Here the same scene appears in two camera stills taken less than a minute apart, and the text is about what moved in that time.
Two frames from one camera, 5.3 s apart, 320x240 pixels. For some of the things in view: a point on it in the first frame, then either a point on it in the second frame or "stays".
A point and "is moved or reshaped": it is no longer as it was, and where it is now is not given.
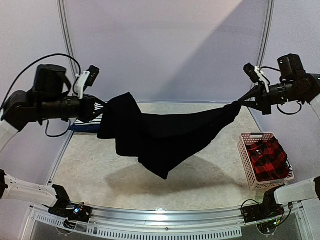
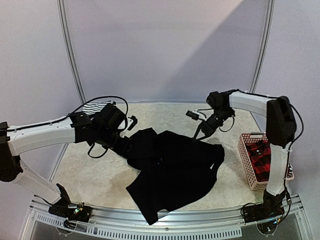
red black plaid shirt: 268,160 stays
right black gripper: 265,99 → 206,127
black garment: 162,140 is moved or reshaped
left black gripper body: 84,113 → 123,148
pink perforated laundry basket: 245,138 stays
